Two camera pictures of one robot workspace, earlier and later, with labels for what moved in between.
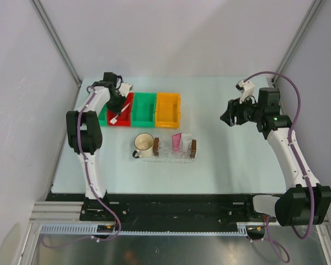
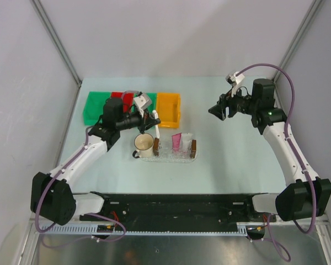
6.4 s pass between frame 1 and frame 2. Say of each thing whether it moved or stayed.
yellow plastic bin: stayed
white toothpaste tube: stayed
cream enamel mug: stayed
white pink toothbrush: moved
